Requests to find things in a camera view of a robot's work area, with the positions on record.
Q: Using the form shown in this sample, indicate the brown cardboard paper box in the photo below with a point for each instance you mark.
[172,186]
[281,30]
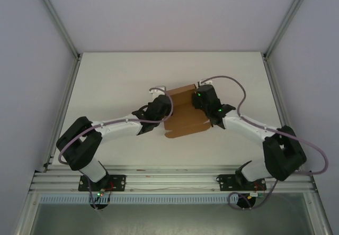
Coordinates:
[185,124]

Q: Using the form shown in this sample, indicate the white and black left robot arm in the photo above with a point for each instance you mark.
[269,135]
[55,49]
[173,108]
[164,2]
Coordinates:
[119,127]

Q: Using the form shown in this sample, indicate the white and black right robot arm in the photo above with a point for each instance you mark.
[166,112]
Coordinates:
[243,125]

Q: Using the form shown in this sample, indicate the grey metal panel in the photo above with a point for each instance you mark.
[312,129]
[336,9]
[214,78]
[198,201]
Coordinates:
[172,219]

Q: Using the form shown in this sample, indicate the aluminium table side rail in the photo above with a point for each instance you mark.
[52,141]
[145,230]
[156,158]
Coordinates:
[69,86]
[278,97]

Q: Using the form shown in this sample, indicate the aluminium mounting rail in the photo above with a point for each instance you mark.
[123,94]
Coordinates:
[172,179]

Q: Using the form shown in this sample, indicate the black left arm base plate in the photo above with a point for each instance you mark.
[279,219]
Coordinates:
[119,179]

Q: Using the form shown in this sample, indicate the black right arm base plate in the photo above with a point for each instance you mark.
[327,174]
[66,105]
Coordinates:
[225,179]

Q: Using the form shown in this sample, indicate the aluminium frame post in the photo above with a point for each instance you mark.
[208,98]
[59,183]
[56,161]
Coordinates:
[57,19]
[288,20]

